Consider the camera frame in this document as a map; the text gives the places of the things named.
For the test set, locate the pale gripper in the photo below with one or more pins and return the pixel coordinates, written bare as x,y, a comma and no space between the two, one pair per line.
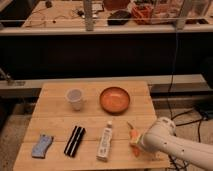
136,141

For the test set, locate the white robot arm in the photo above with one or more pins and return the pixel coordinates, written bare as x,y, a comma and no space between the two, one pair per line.
160,137

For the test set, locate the white tube with cap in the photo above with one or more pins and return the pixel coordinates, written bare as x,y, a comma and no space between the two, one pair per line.
105,143

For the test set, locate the orange round plate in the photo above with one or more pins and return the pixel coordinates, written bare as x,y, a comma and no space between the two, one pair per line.
114,100

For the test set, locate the black white striped block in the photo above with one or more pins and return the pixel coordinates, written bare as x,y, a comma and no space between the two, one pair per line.
74,141

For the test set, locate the translucent plastic cup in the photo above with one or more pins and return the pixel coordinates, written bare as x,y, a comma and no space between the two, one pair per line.
75,98

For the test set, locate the blue patterned sponge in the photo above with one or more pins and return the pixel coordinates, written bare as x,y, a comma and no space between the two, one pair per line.
40,148

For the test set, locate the black object on bench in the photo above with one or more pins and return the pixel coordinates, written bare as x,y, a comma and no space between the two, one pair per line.
119,17

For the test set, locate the orange basket on bench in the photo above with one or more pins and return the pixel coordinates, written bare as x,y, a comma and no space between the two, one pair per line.
141,14

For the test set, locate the grey metal post right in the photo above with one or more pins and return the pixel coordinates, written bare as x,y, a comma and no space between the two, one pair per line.
181,19

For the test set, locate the grey metal post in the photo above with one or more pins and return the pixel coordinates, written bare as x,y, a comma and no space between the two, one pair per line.
181,19
87,4

